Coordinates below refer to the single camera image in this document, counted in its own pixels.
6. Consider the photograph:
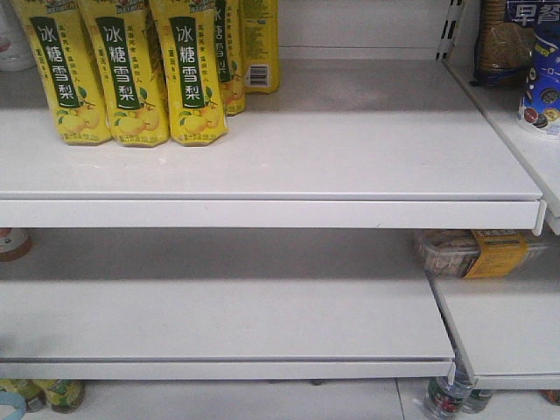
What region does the light blue plastic basket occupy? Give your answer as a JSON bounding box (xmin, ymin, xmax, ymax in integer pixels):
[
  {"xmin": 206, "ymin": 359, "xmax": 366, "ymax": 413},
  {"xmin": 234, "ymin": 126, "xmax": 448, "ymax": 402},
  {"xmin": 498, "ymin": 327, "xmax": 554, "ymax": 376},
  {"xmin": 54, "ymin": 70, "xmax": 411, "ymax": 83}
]
[{"xmin": 1, "ymin": 391, "xmax": 26, "ymax": 420}]

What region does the white metal store shelving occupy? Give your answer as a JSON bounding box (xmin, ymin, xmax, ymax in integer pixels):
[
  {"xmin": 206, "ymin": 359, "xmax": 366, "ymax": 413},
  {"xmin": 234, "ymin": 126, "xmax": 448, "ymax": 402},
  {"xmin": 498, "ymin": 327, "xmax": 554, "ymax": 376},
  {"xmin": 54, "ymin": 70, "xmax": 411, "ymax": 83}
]
[{"xmin": 0, "ymin": 0, "xmax": 560, "ymax": 420}]

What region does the yellow labelled cookie box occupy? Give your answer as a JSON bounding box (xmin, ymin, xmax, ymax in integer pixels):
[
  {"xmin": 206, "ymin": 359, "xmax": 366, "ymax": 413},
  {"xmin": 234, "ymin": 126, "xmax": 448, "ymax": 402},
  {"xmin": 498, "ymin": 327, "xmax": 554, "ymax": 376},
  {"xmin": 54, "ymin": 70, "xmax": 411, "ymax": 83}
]
[{"xmin": 413, "ymin": 229, "xmax": 553, "ymax": 279}]

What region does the yellow pear drink bottle right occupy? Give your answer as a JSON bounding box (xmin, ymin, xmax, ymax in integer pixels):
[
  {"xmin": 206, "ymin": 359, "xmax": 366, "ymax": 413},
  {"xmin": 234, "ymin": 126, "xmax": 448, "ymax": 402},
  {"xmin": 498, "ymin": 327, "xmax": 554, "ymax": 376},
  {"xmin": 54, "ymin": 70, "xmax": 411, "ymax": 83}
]
[{"xmin": 150, "ymin": 0, "xmax": 228, "ymax": 146}]

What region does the yellow pear drink bottle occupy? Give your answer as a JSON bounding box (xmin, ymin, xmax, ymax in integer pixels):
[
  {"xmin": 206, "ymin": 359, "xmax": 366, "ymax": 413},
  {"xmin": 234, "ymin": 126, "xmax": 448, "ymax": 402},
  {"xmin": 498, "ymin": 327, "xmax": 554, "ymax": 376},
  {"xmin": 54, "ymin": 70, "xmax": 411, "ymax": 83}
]
[
  {"xmin": 78, "ymin": 0, "xmax": 170, "ymax": 148},
  {"xmin": 11, "ymin": 1, "xmax": 112, "ymax": 145},
  {"xmin": 150, "ymin": 0, "xmax": 228, "ymax": 146}
]

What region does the yellow pear drink bottle middle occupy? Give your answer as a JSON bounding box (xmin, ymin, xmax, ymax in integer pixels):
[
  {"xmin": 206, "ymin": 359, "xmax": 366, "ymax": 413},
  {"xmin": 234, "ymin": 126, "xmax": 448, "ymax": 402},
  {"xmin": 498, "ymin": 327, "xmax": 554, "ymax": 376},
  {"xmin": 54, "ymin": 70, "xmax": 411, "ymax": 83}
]
[{"xmin": 78, "ymin": 0, "xmax": 170, "ymax": 148}]

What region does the blue oreo cup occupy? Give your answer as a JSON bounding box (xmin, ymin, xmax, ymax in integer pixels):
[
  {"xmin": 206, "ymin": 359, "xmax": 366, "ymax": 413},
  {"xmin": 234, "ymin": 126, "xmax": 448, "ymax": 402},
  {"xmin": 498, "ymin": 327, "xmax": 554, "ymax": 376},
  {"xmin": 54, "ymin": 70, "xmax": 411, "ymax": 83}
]
[{"xmin": 517, "ymin": 22, "xmax": 559, "ymax": 141}]

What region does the yellow pear drink bottle left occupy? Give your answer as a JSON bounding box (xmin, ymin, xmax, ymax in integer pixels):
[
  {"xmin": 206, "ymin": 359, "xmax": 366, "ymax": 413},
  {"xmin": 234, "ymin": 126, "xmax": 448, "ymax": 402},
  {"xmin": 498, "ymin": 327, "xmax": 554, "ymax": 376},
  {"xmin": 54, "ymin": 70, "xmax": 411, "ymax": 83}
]
[{"xmin": 11, "ymin": 1, "xmax": 112, "ymax": 145}]

